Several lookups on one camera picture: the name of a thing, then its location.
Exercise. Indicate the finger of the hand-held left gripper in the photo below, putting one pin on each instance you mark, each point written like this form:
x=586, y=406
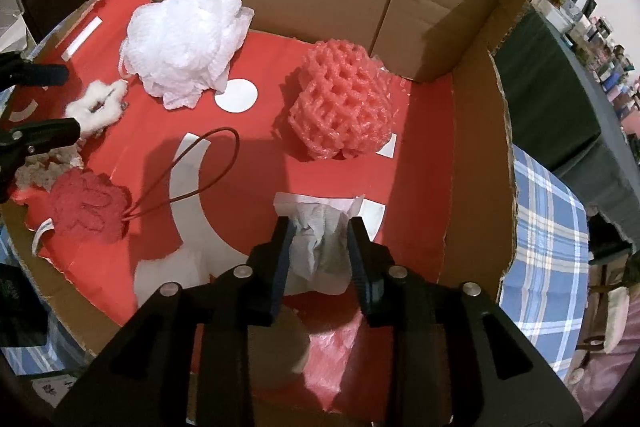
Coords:
x=45, y=134
x=45, y=74

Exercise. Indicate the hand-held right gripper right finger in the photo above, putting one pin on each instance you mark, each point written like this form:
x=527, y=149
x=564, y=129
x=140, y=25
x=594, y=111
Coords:
x=356, y=257

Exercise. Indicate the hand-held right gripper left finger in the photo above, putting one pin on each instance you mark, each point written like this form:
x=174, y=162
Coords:
x=285, y=257

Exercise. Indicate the white tissue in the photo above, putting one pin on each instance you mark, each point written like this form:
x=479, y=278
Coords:
x=320, y=252

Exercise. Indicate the small white fluffy scrunchie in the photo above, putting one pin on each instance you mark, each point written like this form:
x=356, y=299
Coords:
x=97, y=107

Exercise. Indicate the white mesh bath loofah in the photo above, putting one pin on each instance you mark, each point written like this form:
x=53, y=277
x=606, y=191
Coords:
x=180, y=42

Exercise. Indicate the red foam net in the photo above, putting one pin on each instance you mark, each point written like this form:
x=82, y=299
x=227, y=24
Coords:
x=340, y=102

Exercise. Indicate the blue plaid tablecloth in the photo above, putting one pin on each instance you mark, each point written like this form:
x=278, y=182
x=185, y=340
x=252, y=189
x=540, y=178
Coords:
x=545, y=217

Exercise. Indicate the dark green table cloth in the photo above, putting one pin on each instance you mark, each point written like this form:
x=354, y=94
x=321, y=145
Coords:
x=550, y=107

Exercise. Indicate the white printed card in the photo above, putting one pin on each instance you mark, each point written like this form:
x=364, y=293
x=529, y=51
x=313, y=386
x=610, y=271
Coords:
x=52, y=389

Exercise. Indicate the row of figurines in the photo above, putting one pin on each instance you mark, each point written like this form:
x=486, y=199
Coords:
x=600, y=37

